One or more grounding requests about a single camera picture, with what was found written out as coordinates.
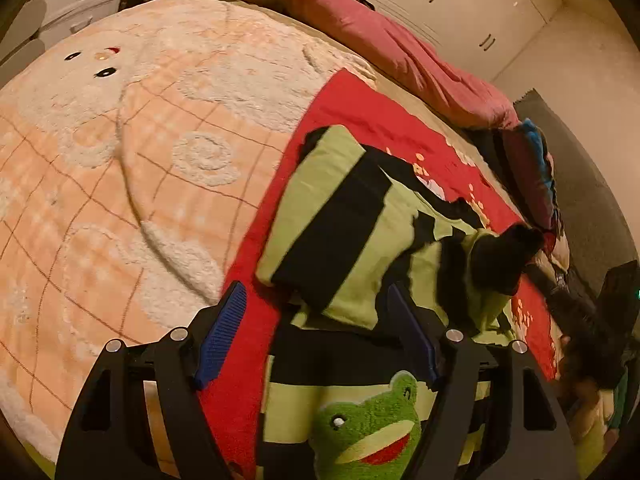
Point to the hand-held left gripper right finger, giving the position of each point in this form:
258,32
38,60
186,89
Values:
415,335

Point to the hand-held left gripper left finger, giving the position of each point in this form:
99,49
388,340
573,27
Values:
220,340

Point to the green black striped frog sweater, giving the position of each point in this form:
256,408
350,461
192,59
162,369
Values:
350,210

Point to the grey quilted headboard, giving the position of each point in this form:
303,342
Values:
585,170

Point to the multicoloured striped pillow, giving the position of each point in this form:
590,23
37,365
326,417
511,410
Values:
530,175

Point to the peach fleece bear blanket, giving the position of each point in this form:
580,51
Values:
125,185

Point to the red floral blanket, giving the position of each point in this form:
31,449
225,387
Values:
350,105

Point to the pink pillow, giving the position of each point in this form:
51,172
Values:
400,50

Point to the white built-in wardrobe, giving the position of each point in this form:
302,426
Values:
450,10

